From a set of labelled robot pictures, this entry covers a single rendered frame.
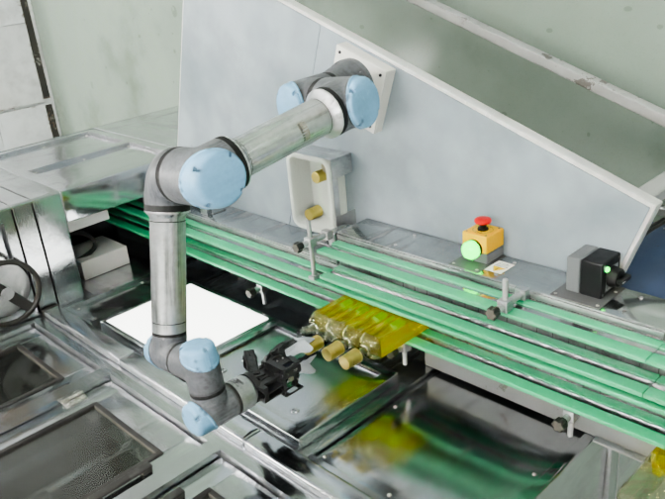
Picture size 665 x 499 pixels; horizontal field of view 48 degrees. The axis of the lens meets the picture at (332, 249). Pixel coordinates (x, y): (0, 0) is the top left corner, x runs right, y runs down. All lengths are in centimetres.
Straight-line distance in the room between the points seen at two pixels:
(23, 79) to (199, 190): 403
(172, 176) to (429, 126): 68
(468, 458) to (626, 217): 60
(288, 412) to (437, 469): 38
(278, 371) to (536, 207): 68
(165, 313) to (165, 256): 12
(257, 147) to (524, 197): 62
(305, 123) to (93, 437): 92
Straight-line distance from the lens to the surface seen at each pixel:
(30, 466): 192
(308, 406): 180
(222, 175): 144
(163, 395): 198
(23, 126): 541
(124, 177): 258
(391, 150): 195
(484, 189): 180
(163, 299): 161
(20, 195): 253
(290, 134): 157
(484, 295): 168
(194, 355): 152
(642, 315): 159
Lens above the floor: 214
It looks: 38 degrees down
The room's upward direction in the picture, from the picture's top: 115 degrees counter-clockwise
